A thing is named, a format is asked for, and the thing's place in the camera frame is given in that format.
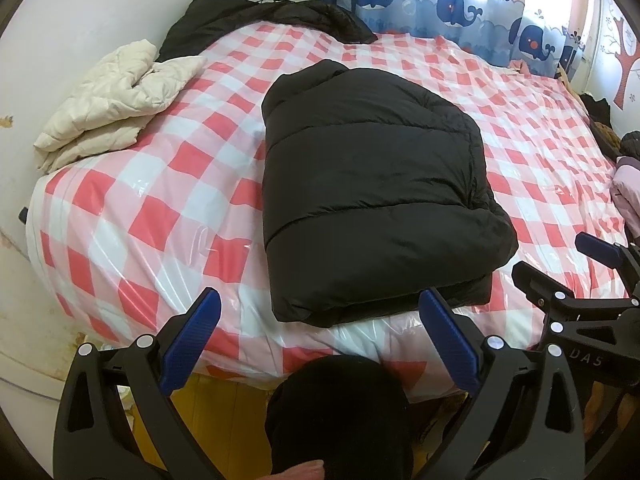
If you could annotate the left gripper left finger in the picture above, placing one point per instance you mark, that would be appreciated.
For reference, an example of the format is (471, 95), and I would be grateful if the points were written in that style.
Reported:
(92, 438)

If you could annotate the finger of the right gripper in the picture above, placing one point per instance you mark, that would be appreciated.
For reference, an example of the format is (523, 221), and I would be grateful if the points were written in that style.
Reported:
(545, 289)
(623, 259)

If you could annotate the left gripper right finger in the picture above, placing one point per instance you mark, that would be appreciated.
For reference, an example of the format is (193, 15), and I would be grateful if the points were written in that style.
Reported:
(521, 418)

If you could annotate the black puffer jacket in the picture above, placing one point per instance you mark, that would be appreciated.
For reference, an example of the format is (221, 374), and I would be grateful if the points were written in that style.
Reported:
(374, 190)

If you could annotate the pink clothes pile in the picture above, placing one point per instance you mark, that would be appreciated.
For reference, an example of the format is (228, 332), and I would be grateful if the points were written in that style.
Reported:
(625, 191)

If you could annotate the blue whale curtain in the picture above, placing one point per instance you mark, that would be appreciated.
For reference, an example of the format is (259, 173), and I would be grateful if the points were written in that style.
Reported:
(544, 34)

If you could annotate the cream quilted jacket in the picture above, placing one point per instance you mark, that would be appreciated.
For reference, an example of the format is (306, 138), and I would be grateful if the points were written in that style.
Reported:
(115, 100)

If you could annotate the black coat at bed head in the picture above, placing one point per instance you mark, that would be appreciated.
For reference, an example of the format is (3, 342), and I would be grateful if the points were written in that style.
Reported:
(206, 21)

